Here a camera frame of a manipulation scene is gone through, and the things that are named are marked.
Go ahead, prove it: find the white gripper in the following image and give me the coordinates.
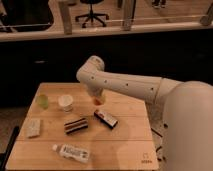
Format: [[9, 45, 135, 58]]
[[86, 86, 106, 104]]

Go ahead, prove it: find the red yellow apple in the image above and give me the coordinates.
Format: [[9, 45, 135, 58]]
[[93, 98, 102, 106]]

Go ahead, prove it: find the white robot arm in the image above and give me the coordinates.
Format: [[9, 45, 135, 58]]
[[76, 55, 213, 171]]

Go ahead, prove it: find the white paper cup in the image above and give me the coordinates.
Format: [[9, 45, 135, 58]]
[[58, 95, 73, 112]]

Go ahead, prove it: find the green plastic cup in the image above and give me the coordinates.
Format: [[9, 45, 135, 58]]
[[36, 94, 49, 109]]

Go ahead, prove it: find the black red white box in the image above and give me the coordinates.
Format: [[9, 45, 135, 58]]
[[94, 109, 118, 129]]

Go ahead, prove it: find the striped brown white box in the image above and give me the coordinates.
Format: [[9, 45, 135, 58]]
[[64, 118, 88, 134]]

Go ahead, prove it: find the wooden table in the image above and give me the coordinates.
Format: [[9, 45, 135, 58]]
[[6, 83, 159, 171]]

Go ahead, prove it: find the clear plastic bottle white label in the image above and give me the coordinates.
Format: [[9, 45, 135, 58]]
[[52, 144, 90, 163]]

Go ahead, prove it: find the beige sponge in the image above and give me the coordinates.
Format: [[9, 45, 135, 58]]
[[26, 118, 41, 138]]

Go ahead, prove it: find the black office chair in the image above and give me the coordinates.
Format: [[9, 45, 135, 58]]
[[75, 0, 109, 28]]

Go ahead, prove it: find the black floor cable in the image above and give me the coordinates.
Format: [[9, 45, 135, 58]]
[[150, 123, 168, 163]]

